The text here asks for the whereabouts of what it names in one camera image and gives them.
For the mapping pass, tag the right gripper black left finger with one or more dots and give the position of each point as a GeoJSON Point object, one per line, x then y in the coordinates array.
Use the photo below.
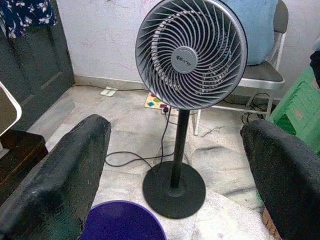
{"type": "Point", "coordinates": [55, 190]}

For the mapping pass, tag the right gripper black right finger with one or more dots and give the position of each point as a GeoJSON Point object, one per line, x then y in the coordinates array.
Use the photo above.
{"type": "Point", "coordinates": [287, 185]}

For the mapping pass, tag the dark wooden table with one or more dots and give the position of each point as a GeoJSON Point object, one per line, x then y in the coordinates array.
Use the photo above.
{"type": "Point", "coordinates": [20, 155]}

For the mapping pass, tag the purple plastic bucket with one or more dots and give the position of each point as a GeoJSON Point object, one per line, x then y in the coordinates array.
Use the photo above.
{"type": "Point", "coordinates": [120, 222]}

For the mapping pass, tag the green plastic stool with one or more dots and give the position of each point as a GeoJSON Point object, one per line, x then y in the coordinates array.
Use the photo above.
{"type": "Point", "coordinates": [297, 110]}

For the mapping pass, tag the grey folding chair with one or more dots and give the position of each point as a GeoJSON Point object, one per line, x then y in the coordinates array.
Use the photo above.
{"type": "Point", "coordinates": [260, 75]}

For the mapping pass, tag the dark green door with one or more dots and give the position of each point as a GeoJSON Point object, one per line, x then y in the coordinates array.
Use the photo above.
{"type": "Point", "coordinates": [37, 75]}

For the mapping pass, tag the person in black shorts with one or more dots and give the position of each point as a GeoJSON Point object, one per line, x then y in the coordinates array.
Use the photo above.
{"type": "Point", "coordinates": [315, 66]}

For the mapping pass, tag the colourful dotted floor mat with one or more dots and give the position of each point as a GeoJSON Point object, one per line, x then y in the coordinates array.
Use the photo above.
{"type": "Point", "coordinates": [152, 102]}

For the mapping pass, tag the blue cushion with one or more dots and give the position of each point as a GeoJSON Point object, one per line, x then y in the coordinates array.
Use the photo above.
{"type": "Point", "coordinates": [257, 30]}

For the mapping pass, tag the dark floral dress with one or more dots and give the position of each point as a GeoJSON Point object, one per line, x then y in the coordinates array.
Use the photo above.
{"type": "Point", "coordinates": [27, 15]}

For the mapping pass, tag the grey black pedestal fan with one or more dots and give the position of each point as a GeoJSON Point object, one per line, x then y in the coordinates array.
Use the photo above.
{"type": "Point", "coordinates": [183, 60]}

